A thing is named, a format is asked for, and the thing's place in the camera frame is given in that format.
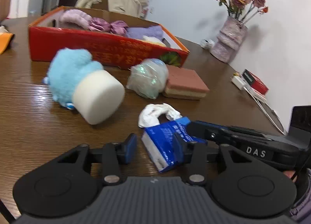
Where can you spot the white charger with cable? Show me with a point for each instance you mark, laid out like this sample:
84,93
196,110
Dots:
261,102

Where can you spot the pink and cream sponge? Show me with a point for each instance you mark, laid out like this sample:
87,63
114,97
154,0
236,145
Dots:
184,84

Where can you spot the red black small box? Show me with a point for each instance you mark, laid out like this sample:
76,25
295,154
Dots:
255,82

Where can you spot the purple satin scrunchie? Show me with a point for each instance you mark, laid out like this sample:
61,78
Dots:
101,25

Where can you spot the fluffy lilac headband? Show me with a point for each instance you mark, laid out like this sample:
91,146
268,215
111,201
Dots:
77,17

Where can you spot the purple knitted cloth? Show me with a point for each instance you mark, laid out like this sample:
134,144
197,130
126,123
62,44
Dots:
139,32

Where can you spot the small white object by vase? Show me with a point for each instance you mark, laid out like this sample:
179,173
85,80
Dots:
207,44

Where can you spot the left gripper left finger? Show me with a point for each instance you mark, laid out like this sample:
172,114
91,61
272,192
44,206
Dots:
126,150

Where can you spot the pink textured vase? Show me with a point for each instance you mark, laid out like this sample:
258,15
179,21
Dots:
229,40

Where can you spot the crumpled white tissue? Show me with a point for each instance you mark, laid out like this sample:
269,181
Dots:
149,116

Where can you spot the clear plastic bagged puff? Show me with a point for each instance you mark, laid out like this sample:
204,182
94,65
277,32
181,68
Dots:
148,79

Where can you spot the blue tissue packet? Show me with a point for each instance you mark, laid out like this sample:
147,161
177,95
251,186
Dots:
158,142

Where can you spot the white foam cylinder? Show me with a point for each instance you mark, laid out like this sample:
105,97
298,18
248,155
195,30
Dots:
98,96

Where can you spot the red cardboard box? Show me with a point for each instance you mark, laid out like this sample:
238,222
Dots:
47,35

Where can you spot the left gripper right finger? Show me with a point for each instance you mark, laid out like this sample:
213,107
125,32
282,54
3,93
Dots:
182,150

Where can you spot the yellow white plush toy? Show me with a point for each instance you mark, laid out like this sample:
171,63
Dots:
153,40

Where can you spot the blue plush toy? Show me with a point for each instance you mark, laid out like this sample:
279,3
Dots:
66,71

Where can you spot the brown wooden chair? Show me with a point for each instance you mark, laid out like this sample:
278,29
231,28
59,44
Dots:
102,5

